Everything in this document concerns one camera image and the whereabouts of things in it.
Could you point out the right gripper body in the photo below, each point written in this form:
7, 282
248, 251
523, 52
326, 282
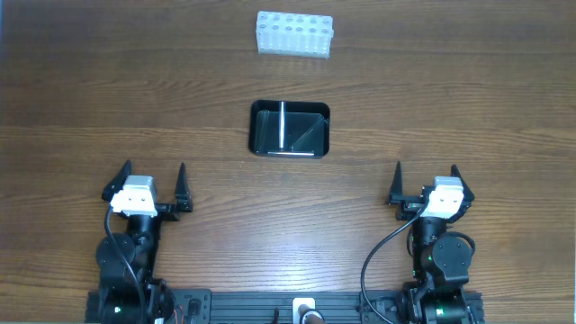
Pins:
409, 203

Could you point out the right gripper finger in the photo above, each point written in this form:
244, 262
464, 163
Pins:
456, 173
397, 182

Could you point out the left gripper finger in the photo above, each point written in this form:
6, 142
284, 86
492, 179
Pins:
118, 182
182, 189

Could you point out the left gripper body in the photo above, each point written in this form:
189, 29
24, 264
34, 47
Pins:
168, 211

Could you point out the clear test tube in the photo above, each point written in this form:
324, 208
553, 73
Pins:
282, 126
292, 154

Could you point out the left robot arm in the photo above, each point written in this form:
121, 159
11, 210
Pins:
112, 258

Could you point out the black tray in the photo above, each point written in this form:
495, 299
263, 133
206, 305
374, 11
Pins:
301, 108

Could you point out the white test tube rack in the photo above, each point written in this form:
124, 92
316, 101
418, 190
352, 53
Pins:
292, 42

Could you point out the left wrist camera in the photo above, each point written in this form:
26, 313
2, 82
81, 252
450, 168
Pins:
135, 198

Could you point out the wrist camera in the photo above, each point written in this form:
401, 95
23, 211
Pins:
135, 198
443, 198

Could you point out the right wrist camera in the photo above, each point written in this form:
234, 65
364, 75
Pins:
443, 198

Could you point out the mounting rail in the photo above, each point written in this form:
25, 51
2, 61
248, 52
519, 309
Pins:
252, 308

